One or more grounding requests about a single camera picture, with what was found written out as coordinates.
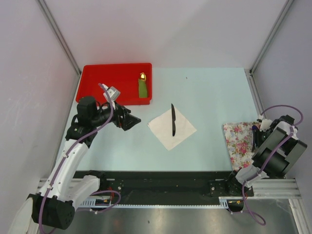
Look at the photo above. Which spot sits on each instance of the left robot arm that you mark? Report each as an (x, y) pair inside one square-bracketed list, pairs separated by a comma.
[(56, 202)]

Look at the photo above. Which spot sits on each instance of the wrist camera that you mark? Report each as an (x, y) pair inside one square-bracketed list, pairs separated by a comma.
[(265, 124), (111, 91)]

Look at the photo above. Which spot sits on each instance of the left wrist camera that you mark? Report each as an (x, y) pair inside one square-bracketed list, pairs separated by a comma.
[(111, 91)]

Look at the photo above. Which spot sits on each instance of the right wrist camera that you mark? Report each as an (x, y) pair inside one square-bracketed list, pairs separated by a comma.
[(265, 124)]

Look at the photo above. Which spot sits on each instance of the white paper napkin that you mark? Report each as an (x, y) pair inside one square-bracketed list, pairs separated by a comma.
[(161, 127)]

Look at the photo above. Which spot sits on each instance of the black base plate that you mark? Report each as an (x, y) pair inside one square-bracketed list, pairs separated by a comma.
[(169, 188)]

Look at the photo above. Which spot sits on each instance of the aluminium frame rail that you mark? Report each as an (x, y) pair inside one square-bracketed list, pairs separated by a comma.
[(276, 189)]

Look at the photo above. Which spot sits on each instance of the red plastic bin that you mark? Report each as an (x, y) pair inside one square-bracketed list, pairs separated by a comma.
[(124, 77)]

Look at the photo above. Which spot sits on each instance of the black plastic knife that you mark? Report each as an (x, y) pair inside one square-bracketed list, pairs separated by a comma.
[(173, 120)]

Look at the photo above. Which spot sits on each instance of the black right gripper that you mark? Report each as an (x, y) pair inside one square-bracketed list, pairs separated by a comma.
[(257, 141)]

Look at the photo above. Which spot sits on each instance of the floral tray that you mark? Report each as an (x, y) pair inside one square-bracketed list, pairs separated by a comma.
[(239, 142)]

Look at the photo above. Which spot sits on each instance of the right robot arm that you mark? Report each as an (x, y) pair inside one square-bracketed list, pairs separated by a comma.
[(276, 148)]

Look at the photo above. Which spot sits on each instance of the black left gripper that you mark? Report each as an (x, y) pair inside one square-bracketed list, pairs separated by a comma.
[(127, 121)]

